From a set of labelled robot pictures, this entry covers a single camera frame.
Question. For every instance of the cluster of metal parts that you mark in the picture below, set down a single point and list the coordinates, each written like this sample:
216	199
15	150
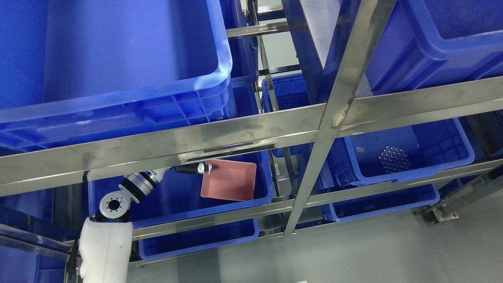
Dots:
394	159

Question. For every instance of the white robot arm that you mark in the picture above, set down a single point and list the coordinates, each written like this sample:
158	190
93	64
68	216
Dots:
105	243

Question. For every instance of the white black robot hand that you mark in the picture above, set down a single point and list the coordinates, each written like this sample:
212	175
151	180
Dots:
184	169

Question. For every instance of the stainless steel shelf rack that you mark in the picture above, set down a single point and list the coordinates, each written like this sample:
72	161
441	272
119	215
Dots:
352	109

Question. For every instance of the blue bin with metal parts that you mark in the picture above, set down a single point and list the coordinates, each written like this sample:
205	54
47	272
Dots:
432	147

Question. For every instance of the blue bin holding pink box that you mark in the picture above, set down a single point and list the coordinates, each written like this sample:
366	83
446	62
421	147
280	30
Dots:
177	197

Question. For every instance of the pink plastic storage box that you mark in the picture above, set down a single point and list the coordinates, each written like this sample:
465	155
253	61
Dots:
229	180

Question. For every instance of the blue bottom bin left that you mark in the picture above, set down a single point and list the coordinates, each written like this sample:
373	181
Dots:
196	240

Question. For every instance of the large blue upper bin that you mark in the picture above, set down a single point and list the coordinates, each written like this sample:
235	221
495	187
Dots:
76	71

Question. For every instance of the blue bottom bin right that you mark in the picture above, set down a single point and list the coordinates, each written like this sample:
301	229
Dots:
384	203

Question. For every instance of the blue bin upper right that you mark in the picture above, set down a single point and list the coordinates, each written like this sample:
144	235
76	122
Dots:
425	43

